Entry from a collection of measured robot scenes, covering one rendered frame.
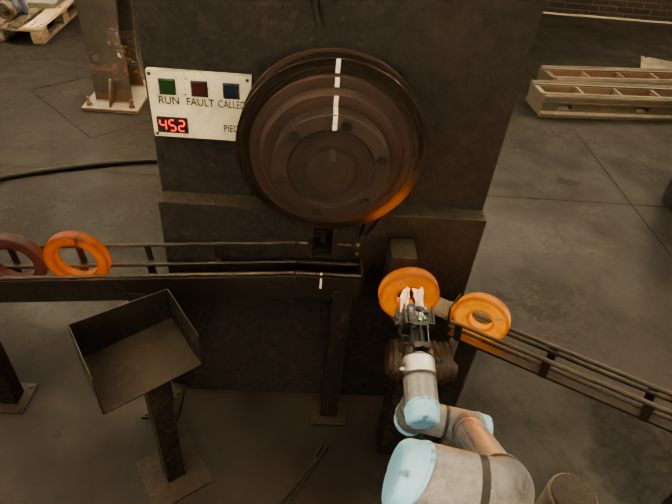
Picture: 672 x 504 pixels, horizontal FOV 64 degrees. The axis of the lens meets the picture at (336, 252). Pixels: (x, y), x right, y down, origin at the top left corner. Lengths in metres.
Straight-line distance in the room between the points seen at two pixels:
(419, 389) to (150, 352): 0.74
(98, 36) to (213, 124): 2.76
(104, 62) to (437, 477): 3.77
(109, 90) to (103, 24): 0.44
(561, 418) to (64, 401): 1.90
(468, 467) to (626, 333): 2.03
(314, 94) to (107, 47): 3.06
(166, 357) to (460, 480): 0.90
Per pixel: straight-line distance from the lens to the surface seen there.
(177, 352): 1.53
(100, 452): 2.13
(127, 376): 1.52
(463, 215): 1.64
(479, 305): 1.52
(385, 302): 1.38
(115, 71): 4.25
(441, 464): 0.90
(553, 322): 2.73
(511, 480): 0.94
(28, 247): 1.76
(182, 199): 1.61
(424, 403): 1.19
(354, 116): 1.22
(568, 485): 1.56
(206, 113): 1.48
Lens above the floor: 1.76
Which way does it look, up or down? 39 degrees down
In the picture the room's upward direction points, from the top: 6 degrees clockwise
